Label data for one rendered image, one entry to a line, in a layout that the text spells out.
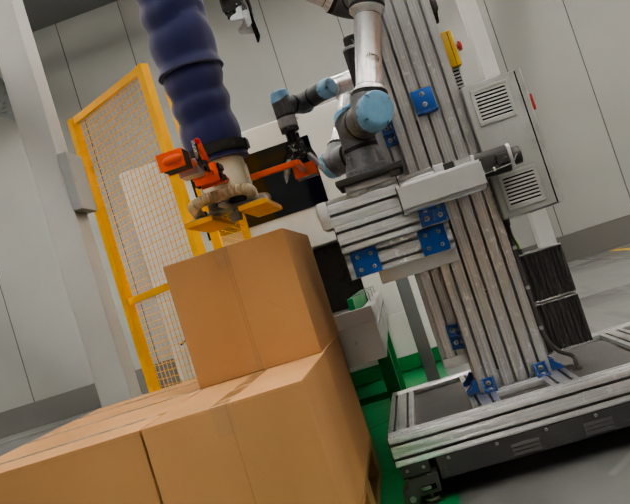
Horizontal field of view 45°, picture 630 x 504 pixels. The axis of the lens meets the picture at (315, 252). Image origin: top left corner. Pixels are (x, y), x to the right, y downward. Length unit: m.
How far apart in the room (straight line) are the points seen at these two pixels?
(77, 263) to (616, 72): 9.90
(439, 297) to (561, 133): 9.62
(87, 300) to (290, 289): 1.80
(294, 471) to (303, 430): 0.10
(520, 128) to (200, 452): 1.51
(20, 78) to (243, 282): 2.18
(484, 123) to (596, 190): 9.61
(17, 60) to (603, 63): 9.75
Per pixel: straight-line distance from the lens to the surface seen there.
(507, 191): 2.62
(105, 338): 3.93
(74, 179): 3.99
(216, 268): 2.38
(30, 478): 1.98
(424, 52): 2.73
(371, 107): 2.37
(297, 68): 12.32
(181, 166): 2.09
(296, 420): 1.77
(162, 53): 2.75
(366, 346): 2.99
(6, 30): 4.30
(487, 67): 6.03
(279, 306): 2.34
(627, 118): 12.46
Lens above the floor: 0.73
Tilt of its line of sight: 3 degrees up
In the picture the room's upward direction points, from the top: 18 degrees counter-clockwise
